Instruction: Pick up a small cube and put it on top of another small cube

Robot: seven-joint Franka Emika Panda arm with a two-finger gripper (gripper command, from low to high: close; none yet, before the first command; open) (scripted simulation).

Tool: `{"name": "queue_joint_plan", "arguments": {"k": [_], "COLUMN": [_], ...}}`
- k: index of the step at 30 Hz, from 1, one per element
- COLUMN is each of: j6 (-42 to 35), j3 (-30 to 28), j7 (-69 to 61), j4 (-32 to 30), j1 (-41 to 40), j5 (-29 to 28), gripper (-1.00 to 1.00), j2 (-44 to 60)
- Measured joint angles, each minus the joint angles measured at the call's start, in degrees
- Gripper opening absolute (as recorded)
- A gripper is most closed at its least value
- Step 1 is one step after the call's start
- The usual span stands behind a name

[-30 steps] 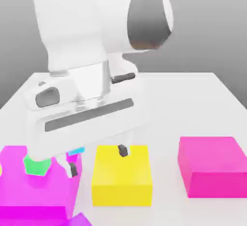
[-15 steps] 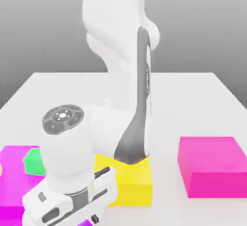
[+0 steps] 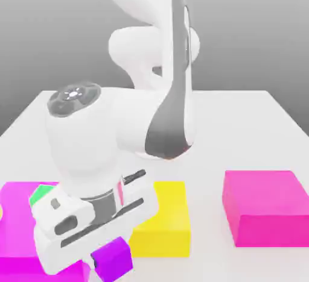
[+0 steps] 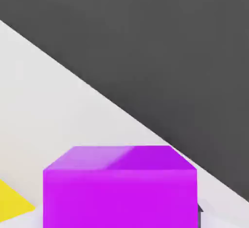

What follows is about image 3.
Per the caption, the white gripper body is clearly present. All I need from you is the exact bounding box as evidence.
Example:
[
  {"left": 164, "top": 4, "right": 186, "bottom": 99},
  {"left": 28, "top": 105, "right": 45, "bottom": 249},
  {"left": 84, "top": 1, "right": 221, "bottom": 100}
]
[{"left": 33, "top": 177, "right": 161, "bottom": 276}]

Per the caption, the small purple cube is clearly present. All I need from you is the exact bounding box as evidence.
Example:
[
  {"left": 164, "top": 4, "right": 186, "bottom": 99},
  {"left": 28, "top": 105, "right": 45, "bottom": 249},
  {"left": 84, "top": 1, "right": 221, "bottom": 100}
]
[{"left": 91, "top": 236, "right": 134, "bottom": 282}]

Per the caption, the small green cube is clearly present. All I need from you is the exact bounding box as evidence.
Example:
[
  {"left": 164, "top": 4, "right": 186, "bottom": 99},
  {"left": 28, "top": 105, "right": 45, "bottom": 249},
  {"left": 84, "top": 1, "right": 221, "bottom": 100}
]
[{"left": 29, "top": 184, "right": 56, "bottom": 208}]

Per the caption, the large magenta box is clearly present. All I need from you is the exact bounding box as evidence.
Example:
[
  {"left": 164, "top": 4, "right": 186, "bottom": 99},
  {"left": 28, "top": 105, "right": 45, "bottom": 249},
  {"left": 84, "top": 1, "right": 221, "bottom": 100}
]
[{"left": 0, "top": 181, "right": 92, "bottom": 282}]

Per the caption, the large yellow box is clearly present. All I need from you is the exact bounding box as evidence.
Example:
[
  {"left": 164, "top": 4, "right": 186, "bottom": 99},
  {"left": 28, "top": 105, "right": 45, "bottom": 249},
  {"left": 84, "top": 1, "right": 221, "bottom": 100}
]
[{"left": 128, "top": 181, "right": 191, "bottom": 259}]

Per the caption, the large pink box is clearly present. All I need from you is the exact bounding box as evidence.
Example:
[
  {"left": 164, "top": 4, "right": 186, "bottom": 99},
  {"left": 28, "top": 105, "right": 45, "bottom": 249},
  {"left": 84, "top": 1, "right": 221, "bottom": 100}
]
[{"left": 221, "top": 169, "right": 309, "bottom": 248}]

